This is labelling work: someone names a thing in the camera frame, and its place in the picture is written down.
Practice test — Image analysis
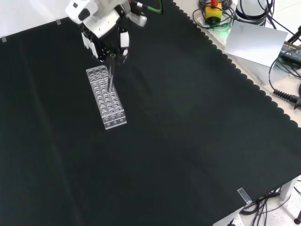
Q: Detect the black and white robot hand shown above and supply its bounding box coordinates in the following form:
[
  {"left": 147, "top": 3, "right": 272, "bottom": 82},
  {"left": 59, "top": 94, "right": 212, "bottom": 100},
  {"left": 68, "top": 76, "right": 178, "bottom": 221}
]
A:
[{"left": 80, "top": 6, "right": 130, "bottom": 65}]

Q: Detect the clear glass test tube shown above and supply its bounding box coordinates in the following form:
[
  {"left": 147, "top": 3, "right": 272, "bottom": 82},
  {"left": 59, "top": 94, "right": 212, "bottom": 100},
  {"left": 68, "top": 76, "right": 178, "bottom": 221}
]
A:
[{"left": 107, "top": 53, "right": 116, "bottom": 93}]

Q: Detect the clear plastic test tube rack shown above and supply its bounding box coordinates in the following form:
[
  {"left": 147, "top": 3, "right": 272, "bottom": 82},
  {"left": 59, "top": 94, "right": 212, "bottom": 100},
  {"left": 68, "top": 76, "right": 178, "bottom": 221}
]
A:
[{"left": 86, "top": 65, "right": 127, "bottom": 130}]

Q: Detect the black bench cloth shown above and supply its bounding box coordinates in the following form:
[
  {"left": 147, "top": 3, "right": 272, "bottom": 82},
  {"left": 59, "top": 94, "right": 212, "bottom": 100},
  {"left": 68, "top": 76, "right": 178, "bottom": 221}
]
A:
[{"left": 0, "top": 0, "right": 301, "bottom": 226}]

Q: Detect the yellow emergency stop button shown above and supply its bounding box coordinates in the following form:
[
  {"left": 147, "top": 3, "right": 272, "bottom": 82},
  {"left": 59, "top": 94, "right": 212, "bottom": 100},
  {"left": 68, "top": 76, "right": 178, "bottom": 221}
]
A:
[{"left": 205, "top": 0, "right": 223, "bottom": 24}]

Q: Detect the pale grey board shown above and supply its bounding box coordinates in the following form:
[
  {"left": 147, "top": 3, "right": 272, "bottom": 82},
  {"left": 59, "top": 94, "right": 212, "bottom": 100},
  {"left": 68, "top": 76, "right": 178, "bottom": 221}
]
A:
[{"left": 223, "top": 19, "right": 289, "bottom": 68}]

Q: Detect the black power supply box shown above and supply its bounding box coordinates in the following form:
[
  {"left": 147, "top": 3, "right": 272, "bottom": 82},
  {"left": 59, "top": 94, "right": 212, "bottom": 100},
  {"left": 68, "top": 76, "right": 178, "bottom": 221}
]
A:
[{"left": 277, "top": 41, "right": 301, "bottom": 66}]

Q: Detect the clear tape strip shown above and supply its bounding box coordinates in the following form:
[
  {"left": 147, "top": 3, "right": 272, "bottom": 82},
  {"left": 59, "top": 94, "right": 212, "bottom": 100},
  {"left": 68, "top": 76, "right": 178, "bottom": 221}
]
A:
[{"left": 237, "top": 187, "right": 252, "bottom": 204}]

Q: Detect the white table leg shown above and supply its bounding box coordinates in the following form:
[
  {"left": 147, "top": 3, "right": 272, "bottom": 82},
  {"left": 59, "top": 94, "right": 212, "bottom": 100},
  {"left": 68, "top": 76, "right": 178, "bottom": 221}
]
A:
[{"left": 279, "top": 177, "right": 299, "bottom": 201}]

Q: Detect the green cable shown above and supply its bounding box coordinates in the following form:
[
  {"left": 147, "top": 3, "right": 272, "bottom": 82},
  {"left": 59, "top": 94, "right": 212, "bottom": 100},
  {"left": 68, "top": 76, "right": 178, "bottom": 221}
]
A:
[{"left": 131, "top": 0, "right": 165, "bottom": 15}]

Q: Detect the black ribbed cable connector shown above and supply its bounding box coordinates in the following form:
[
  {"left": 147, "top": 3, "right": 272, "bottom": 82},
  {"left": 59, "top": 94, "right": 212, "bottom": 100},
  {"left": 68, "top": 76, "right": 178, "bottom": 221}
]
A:
[{"left": 272, "top": 89, "right": 301, "bottom": 106}]

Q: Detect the black floor cable bundle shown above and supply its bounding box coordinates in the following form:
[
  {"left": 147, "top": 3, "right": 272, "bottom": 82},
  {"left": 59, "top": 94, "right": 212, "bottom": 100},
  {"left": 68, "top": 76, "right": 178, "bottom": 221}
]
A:
[{"left": 239, "top": 190, "right": 301, "bottom": 226}]

